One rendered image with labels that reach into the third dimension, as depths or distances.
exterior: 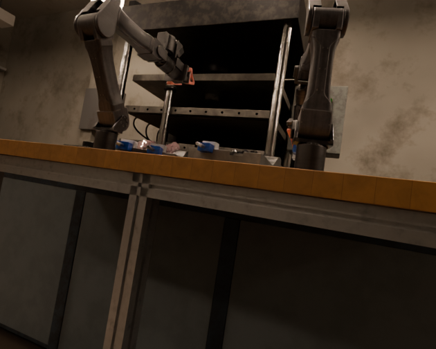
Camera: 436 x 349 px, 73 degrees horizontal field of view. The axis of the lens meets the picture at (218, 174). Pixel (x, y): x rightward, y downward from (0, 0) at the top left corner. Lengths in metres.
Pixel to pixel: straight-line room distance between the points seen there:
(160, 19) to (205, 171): 1.90
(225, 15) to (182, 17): 0.31
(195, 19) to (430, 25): 3.63
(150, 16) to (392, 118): 3.36
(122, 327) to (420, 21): 5.00
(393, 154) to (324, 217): 4.04
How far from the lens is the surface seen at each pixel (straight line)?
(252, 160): 0.96
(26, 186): 1.53
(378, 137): 4.53
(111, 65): 0.96
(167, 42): 1.20
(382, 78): 4.79
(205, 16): 2.17
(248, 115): 1.88
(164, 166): 0.56
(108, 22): 0.95
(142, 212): 0.61
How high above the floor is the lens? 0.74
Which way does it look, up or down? 4 degrees up
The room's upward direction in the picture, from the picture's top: 9 degrees clockwise
